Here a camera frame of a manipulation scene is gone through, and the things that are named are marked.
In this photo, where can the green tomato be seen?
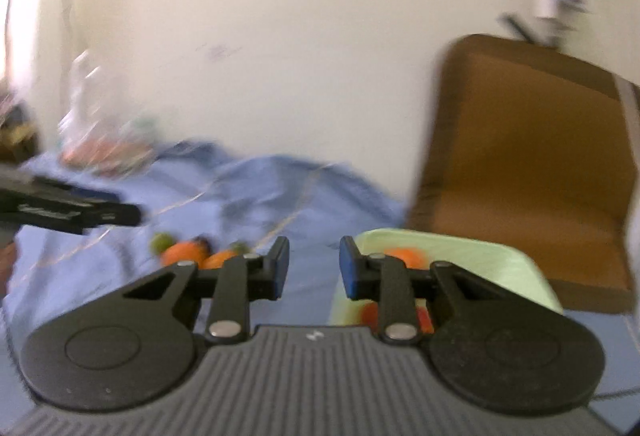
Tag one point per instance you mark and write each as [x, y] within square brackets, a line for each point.
[160, 242]
[240, 246]

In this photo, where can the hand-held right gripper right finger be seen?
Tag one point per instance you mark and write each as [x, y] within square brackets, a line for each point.
[350, 268]

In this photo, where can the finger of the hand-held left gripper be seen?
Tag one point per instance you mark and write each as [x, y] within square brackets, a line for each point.
[117, 215]
[92, 195]

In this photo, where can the blue checked bed sheet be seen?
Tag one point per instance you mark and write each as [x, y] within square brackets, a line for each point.
[310, 196]

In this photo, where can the dark purple tomato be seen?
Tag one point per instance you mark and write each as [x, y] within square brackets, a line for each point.
[202, 243]

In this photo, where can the clear plastic bag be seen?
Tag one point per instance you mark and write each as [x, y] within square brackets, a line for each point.
[100, 126]

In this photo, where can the pink wall sticker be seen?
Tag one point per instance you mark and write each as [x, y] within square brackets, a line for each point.
[220, 51]

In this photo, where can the brown woven seat cushion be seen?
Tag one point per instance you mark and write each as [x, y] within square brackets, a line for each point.
[525, 156]

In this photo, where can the light green plastic basin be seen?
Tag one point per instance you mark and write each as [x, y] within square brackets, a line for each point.
[480, 266]

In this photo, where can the red tomato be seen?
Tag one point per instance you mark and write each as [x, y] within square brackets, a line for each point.
[425, 320]

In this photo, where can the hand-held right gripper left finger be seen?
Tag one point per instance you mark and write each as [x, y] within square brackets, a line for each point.
[281, 266]

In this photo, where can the black tape strip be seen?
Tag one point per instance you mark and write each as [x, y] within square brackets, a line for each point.
[525, 30]

